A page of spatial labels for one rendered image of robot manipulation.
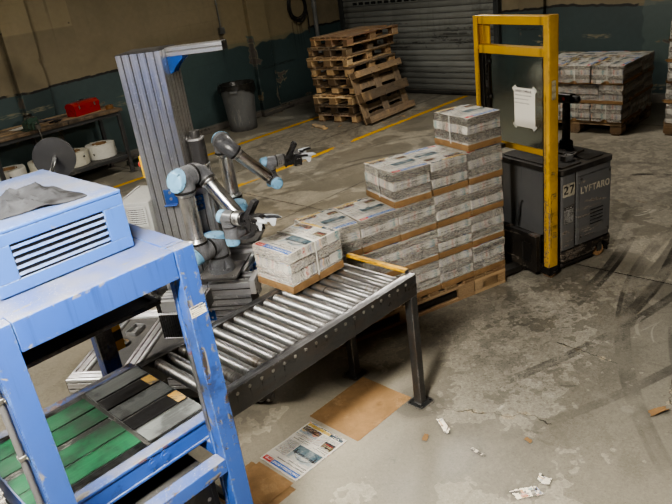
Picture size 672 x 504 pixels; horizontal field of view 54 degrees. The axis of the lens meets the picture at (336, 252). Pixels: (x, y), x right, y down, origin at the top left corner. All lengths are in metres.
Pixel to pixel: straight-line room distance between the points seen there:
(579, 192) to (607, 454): 2.19
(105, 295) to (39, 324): 0.20
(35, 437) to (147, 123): 2.10
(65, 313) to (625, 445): 2.68
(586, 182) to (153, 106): 3.08
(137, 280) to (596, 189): 3.84
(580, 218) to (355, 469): 2.68
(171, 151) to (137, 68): 0.46
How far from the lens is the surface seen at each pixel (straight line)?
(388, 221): 4.30
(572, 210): 5.14
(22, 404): 2.11
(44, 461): 2.21
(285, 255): 3.33
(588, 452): 3.59
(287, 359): 2.93
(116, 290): 2.12
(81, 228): 2.23
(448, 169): 4.48
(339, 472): 3.51
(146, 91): 3.79
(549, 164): 4.81
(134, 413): 2.84
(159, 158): 3.85
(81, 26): 10.39
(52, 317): 2.06
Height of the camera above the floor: 2.32
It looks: 23 degrees down
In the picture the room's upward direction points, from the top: 8 degrees counter-clockwise
